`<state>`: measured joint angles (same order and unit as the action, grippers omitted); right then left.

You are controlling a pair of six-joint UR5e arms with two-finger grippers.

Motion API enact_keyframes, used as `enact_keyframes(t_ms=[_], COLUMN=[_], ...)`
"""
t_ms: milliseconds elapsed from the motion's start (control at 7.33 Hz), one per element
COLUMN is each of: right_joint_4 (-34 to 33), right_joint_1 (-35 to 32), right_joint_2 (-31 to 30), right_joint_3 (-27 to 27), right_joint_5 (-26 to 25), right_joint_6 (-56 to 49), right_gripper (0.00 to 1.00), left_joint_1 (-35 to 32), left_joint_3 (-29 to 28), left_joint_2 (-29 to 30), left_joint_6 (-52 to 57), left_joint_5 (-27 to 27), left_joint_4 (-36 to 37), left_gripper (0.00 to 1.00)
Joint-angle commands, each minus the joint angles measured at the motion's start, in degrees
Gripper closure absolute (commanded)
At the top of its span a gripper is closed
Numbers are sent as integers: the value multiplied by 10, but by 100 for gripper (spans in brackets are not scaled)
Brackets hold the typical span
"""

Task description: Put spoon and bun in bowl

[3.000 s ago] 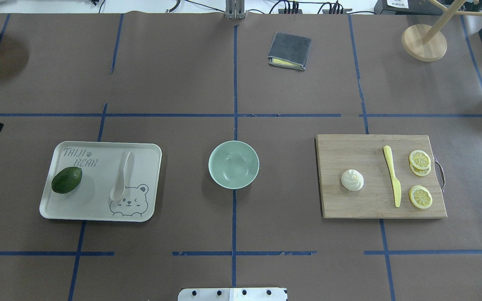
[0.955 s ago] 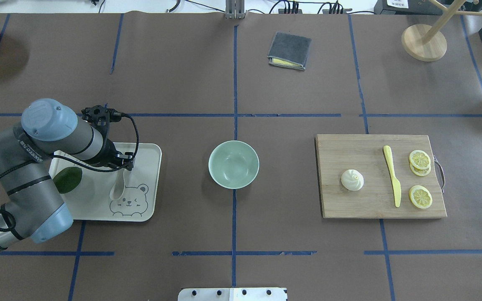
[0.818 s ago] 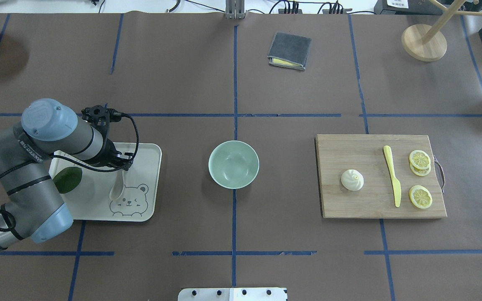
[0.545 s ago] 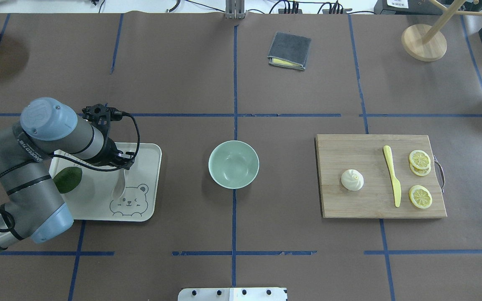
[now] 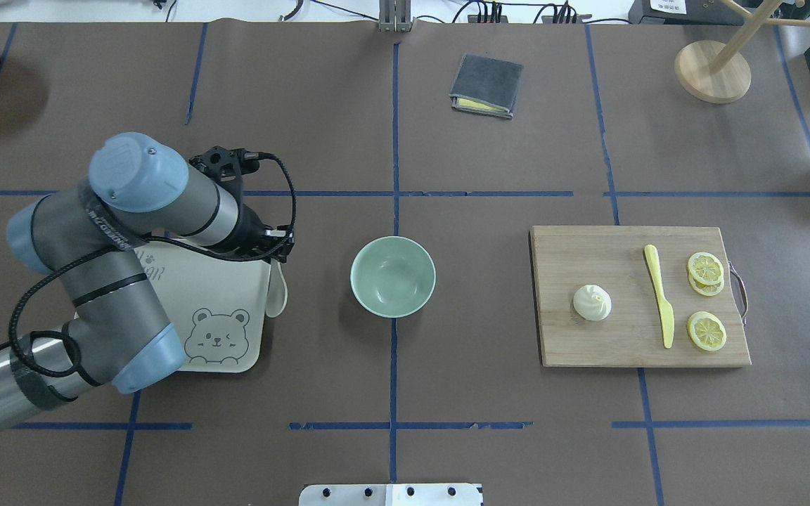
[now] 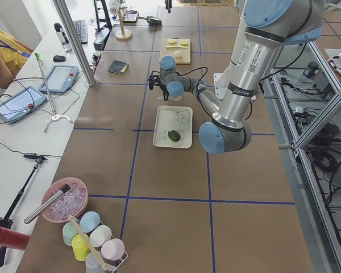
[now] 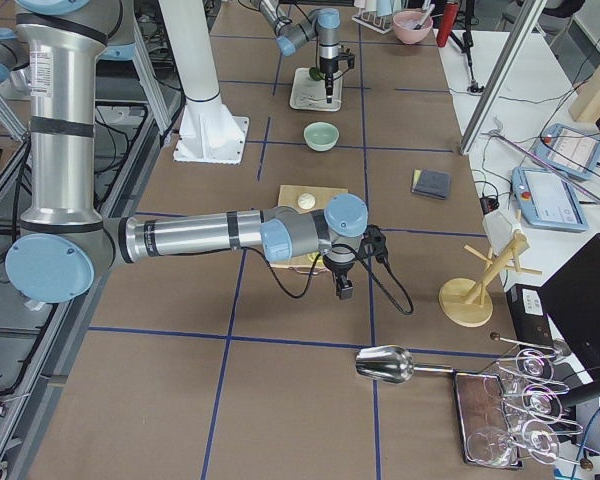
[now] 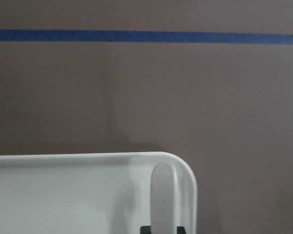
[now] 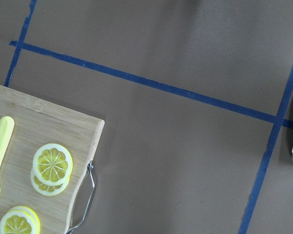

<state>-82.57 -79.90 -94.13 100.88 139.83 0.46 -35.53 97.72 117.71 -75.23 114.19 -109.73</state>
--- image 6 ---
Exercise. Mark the wooden stick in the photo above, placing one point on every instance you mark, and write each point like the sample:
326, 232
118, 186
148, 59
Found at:
104, 265

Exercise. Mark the pink cup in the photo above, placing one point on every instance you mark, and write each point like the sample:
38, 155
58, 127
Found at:
113, 249

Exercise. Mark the tablet pendant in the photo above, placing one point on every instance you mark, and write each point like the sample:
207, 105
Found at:
18, 106
61, 77

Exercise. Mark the green avocado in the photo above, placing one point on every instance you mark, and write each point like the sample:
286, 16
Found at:
174, 135

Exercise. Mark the wire cup rack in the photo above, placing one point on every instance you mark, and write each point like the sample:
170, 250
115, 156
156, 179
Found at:
119, 261

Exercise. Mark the aluminium frame post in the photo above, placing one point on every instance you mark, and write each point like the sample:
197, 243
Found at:
66, 19

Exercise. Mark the green cup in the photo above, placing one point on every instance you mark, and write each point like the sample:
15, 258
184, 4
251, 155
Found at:
68, 232

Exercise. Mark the metal scoop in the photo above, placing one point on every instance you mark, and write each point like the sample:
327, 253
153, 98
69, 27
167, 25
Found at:
151, 20

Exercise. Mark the steel tube with black cap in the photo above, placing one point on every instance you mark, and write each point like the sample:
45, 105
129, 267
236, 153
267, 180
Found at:
46, 204

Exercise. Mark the white cup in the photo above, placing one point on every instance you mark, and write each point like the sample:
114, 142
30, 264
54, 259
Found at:
100, 235

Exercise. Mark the near tablet pendant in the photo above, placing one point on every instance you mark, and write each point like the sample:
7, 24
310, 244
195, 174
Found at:
18, 106

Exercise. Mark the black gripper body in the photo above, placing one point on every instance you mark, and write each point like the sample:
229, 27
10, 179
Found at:
163, 88

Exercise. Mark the black keyboard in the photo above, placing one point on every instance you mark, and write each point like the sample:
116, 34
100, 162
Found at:
81, 29

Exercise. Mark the red cylinder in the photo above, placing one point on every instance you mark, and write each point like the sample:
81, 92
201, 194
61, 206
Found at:
13, 239

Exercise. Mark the blue cup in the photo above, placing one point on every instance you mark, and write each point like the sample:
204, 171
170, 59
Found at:
89, 221

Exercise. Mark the dark tray on far table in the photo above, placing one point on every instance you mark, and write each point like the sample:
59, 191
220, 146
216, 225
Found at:
130, 16

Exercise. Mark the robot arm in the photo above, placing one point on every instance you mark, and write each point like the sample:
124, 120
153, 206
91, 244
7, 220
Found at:
265, 26

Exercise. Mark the person in yellow shirt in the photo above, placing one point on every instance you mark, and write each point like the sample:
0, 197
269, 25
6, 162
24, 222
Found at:
13, 56

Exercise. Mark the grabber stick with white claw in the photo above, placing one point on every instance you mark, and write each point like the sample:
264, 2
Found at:
55, 116

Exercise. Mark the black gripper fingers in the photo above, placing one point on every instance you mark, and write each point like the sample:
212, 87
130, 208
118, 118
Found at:
165, 93

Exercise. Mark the black computer mouse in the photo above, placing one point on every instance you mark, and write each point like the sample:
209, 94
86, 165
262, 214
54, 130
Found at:
59, 58

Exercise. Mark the far tablet pendant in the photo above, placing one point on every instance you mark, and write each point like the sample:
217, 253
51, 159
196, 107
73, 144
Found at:
61, 77

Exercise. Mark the wooden stand with round base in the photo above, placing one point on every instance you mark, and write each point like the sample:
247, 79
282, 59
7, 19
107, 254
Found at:
122, 34

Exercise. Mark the bamboo cutting board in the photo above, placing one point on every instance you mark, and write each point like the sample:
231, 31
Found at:
178, 48

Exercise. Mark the grey cup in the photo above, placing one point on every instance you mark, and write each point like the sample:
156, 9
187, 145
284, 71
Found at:
92, 265

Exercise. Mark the pink bowl with ice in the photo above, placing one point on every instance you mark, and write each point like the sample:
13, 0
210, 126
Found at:
72, 203

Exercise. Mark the grey folded cloth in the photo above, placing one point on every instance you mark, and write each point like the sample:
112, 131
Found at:
118, 67

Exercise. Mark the yellow plastic knife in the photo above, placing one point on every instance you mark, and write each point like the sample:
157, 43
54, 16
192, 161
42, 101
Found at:
175, 46

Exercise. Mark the yellow cup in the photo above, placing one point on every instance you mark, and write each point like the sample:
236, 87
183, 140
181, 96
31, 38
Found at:
80, 248

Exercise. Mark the white bear tray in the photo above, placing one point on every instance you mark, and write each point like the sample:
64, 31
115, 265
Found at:
179, 118

